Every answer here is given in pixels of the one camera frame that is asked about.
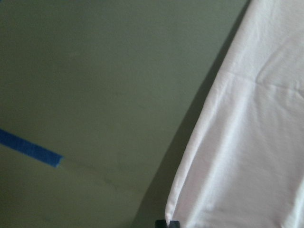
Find pink Snoopy t-shirt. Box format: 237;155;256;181
165;0;304;228

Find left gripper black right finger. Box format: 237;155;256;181
169;220;181;228

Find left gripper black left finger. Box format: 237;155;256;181
155;220;167;228

